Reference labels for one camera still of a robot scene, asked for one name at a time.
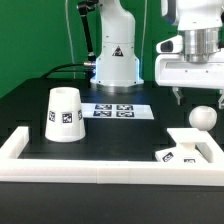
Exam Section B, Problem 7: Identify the white U-shaped fence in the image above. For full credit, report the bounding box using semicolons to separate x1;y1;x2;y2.
0;126;224;186

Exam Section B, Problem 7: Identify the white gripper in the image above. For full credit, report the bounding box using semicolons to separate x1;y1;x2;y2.
155;34;224;109

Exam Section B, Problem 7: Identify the white cable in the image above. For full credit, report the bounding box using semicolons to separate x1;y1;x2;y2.
64;0;77;80

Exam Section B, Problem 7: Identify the white lamp bulb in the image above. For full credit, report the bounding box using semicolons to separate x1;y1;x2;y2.
189;106;217;131

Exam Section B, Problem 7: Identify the white lamp base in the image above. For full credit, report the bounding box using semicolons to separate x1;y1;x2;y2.
154;127;210;164

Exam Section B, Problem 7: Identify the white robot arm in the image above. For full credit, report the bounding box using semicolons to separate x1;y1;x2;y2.
91;0;224;109

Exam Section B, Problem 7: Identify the paper sheet with markers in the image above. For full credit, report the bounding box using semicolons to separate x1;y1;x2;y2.
82;103;154;120

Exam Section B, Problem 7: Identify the black cable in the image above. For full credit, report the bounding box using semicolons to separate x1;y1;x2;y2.
44;61;98;80

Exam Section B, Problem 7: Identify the white conical lamp shade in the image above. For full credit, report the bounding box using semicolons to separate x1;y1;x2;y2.
45;87;86;142

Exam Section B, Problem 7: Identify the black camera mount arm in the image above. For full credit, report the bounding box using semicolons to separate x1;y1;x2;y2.
77;0;99;62

